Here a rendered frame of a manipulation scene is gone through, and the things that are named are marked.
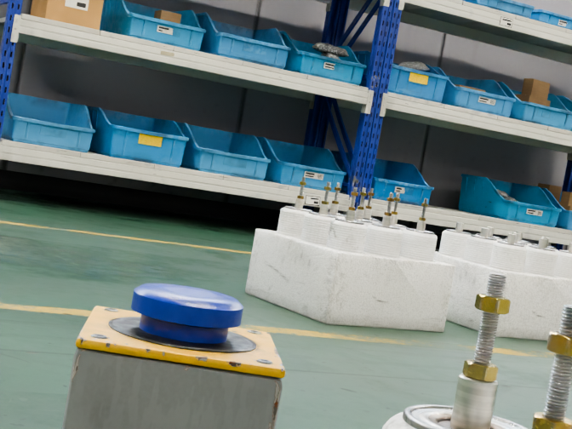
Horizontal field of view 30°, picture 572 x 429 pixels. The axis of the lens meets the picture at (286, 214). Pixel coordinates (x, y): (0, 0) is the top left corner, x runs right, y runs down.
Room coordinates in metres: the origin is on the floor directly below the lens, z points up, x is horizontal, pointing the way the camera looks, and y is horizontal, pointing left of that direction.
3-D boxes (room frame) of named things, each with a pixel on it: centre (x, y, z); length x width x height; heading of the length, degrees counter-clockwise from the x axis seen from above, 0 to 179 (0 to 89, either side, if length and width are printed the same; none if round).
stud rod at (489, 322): (0.59, -0.12, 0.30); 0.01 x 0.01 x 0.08
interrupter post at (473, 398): (0.59, -0.12, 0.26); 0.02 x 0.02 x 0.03
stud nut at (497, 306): (0.59, -0.12, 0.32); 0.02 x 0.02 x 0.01; 36
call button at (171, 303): (0.38, 0.03, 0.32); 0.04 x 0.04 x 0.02
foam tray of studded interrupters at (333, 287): (2.86, -0.19, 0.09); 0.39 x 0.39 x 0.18; 34
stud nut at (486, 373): (0.59, -0.12, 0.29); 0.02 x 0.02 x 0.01; 36
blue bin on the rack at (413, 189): (5.63, -0.46, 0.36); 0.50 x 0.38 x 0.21; 28
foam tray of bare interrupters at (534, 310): (3.16, -0.68, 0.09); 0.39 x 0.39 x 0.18; 30
